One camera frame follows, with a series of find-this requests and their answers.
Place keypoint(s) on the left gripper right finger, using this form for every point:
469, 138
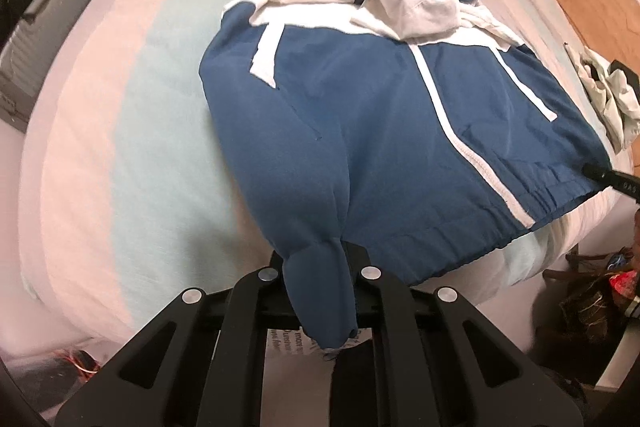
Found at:
435, 360

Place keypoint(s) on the white crumpled cloth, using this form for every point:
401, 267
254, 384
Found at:
610, 93

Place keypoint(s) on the dark bag with items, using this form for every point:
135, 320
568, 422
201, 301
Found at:
593, 300

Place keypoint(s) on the grey hard suitcase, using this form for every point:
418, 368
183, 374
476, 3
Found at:
29, 52

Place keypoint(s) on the striped bed sheet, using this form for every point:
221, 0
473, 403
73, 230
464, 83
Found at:
126, 198

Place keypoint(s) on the blue and white jacket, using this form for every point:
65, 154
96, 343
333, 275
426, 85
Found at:
425, 131

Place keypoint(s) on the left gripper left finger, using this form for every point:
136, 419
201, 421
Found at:
199, 362

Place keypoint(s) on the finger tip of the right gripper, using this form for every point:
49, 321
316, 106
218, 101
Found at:
620, 182

